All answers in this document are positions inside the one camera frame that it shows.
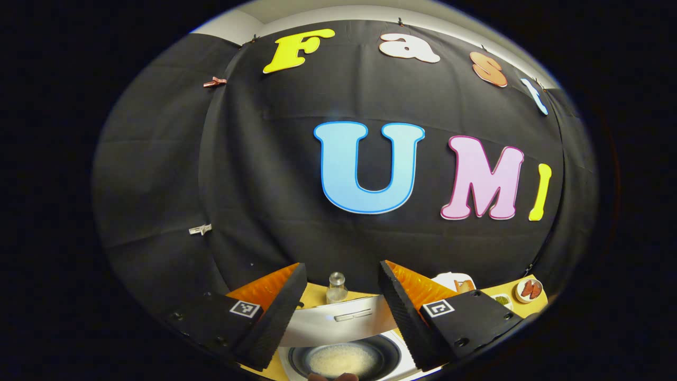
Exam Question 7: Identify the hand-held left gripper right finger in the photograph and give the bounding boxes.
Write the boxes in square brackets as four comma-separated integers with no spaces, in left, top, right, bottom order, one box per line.
[378,259,524,372]

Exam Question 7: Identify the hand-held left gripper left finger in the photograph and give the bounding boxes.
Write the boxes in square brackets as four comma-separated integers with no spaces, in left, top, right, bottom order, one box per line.
[164,262,308,372]

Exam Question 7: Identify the white rice cooker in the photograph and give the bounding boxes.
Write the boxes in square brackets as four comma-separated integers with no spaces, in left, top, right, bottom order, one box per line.
[278,294,442,381]

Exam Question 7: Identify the white toaster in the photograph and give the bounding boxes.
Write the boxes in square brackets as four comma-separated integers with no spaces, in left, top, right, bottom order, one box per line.
[431,272,477,294]

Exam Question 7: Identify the small glass bottle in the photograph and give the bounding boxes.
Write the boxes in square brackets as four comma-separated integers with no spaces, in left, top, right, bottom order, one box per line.
[326,271,349,304]

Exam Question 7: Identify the white plate with red slices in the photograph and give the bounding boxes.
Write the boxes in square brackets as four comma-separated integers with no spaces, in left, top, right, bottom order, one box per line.
[515,278,544,304]

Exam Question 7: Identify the black backdrop cloth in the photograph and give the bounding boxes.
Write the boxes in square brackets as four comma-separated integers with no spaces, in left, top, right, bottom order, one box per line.
[93,19,598,318]

